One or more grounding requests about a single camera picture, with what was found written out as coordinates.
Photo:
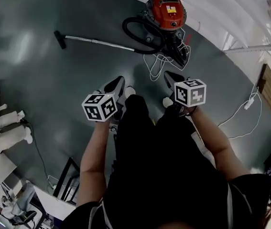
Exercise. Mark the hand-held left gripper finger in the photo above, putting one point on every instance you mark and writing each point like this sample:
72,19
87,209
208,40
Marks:
110,86
121,86

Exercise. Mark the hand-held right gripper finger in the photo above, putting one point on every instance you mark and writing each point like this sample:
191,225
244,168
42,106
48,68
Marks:
168,82
177,77

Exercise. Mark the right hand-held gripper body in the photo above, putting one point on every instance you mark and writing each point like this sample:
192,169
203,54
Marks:
190,94

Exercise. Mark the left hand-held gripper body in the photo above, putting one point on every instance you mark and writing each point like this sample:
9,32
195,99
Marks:
99,108

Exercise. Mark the metal vacuum wand with nozzle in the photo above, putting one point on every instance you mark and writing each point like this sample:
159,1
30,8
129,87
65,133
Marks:
101,42

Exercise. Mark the black rectangular brush head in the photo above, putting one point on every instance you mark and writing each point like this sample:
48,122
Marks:
60,40

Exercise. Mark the person's right forearm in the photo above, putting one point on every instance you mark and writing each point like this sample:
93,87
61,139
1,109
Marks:
216,147

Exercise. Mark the person's left forearm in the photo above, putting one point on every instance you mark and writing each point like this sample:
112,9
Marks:
92,166

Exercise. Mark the red and blue vacuum cleaner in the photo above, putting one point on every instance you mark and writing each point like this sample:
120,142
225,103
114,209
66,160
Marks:
168,8

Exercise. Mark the white shoe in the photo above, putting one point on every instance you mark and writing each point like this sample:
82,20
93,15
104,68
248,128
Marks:
167,102
130,90

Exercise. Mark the black wrist band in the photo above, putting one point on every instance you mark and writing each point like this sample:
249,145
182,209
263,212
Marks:
187,112

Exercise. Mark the white power strip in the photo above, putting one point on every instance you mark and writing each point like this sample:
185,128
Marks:
248,104

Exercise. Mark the person's black clothing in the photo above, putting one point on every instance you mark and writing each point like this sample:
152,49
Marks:
164,170

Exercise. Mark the white metal shelving rack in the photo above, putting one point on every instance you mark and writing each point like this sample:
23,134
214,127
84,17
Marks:
257,48

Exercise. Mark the white legged robot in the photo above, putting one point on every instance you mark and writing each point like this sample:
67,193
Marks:
3,128

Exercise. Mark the black office chair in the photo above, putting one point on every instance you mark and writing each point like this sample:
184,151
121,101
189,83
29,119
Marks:
27,217

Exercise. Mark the black metal table frame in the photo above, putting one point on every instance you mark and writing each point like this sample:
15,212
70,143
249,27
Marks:
64,182

